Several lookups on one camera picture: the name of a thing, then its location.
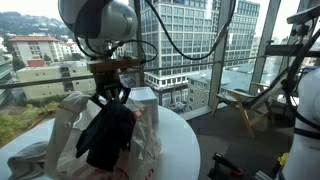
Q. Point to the grey cloth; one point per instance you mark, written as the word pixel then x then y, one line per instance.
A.
pixel 29 162

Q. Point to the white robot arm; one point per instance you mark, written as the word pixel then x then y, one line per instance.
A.
pixel 99 28

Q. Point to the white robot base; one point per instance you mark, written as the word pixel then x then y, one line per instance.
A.
pixel 303 162

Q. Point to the black and red tool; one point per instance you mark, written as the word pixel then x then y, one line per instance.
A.
pixel 220 160

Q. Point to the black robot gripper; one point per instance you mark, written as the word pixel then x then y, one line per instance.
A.
pixel 109 89

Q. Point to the camera stand arm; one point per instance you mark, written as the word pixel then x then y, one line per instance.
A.
pixel 305 20

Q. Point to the dark blue shirt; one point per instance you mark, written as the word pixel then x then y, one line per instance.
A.
pixel 107 134

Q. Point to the white plastic shopping bag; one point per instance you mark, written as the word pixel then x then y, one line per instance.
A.
pixel 73 115

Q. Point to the white storage basket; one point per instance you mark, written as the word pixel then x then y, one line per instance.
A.
pixel 146 96

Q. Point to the wooden folding chair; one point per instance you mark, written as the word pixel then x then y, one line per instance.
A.
pixel 253 108

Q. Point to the wrist camera with wooden mount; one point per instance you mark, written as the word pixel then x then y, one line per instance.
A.
pixel 105 65

